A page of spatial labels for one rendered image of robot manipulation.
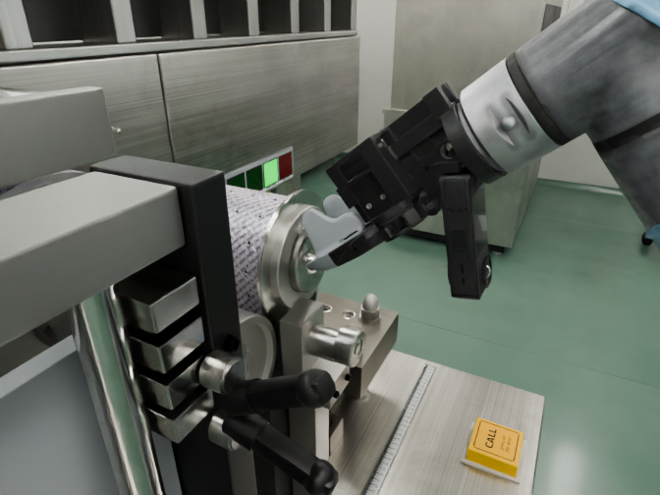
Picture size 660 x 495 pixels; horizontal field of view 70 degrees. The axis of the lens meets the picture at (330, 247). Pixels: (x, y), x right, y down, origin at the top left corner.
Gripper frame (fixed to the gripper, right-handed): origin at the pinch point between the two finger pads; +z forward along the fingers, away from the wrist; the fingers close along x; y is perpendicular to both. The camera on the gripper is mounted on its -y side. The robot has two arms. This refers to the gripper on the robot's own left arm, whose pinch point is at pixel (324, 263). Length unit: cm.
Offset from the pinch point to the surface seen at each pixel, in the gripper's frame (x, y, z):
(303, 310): 1.5, -3.1, 4.9
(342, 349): 3.4, -8.0, 1.9
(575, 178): -452, -109, 50
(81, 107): 22.7, 15.3, -11.3
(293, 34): -57, 39, 16
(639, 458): -125, -140, 30
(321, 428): 1.9, -16.6, 13.5
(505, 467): -14.4, -40.1, 6.3
